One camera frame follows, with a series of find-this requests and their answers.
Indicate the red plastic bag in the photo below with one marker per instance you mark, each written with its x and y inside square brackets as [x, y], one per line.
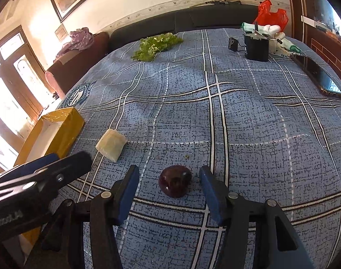
[271, 15]

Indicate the black binder clip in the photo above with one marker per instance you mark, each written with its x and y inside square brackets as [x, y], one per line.
[233, 44]

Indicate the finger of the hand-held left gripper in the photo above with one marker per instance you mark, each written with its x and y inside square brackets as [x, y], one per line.
[66, 171]
[33, 166]

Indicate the black box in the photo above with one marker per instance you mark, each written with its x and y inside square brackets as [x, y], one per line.
[256, 49]

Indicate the small wall plaque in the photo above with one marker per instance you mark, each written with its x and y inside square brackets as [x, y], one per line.
[61, 31]

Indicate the purple cloth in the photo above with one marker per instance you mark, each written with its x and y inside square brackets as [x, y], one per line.
[79, 40]

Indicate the brown armchair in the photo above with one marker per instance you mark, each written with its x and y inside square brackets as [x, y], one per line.
[77, 64]

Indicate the green lettuce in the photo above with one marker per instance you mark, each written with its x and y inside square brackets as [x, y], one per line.
[156, 43]

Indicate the dark red plum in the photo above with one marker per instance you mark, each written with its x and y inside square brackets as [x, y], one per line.
[174, 180]

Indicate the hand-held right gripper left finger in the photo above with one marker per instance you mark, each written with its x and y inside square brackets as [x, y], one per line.
[128, 193]

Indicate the wooden glass door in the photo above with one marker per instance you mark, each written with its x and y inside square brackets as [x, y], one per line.
[24, 70]

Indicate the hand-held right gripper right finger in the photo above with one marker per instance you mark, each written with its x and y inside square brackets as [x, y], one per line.
[212, 193]

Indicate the yellow cardboard box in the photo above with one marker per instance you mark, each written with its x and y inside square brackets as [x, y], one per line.
[66, 134]

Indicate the peeled sugarcane piece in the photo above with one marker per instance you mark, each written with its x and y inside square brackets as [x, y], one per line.
[111, 145]

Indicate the black smartphone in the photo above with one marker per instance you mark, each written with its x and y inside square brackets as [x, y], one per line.
[317, 75]

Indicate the brown wooden cabinet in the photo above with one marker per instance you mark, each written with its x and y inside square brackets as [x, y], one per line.
[327, 42]

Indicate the dark sofa backrest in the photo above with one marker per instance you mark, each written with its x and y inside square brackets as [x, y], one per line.
[187, 19]

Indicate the blue plaid blanket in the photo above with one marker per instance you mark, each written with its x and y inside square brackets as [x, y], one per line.
[243, 117]

